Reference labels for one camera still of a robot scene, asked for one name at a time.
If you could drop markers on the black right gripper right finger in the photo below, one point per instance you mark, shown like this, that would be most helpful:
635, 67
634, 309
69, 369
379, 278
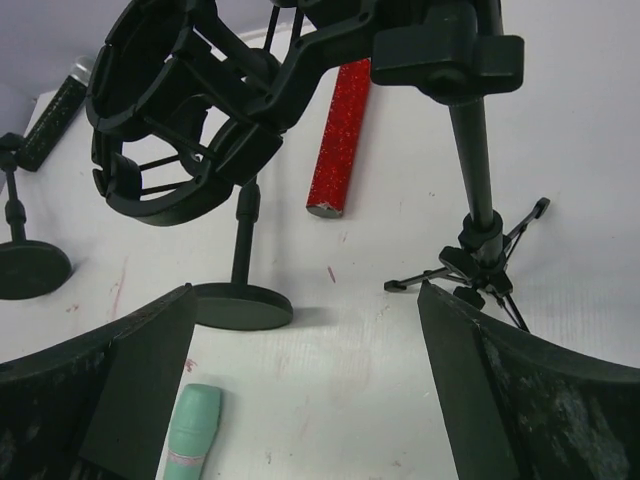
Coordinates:
516, 406

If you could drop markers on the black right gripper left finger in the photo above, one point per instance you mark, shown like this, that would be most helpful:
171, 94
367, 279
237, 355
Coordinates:
97, 406

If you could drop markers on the teal microphone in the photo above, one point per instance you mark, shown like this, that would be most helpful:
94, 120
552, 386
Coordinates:
191, 433

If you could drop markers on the black round-base stand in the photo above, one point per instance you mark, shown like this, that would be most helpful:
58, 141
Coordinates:
238, 305
29, 268

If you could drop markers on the red glitter microphone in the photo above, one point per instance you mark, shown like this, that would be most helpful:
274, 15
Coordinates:
332, 174

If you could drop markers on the black tripod shock-mount stand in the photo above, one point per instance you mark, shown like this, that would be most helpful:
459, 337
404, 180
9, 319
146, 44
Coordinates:
185, 114

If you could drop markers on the black glitter microphone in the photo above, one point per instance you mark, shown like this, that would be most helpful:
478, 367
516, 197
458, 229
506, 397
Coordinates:
56, 118

